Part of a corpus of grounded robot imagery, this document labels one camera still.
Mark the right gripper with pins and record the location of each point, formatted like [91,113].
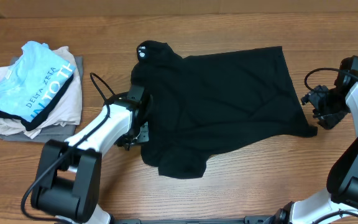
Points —
[329,121]

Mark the black t-shirt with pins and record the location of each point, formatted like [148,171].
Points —
[205,105]

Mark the grey folded shirt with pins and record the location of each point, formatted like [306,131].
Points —
[51,135]

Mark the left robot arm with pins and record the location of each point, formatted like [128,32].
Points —
[69,172]

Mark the light blue folded shirt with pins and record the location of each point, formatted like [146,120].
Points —
[33,81]

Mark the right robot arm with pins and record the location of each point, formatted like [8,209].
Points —
[339,199]

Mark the beige folded shirt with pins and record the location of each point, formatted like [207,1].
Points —
[67,105]

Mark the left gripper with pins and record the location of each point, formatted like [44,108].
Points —
[143,137]

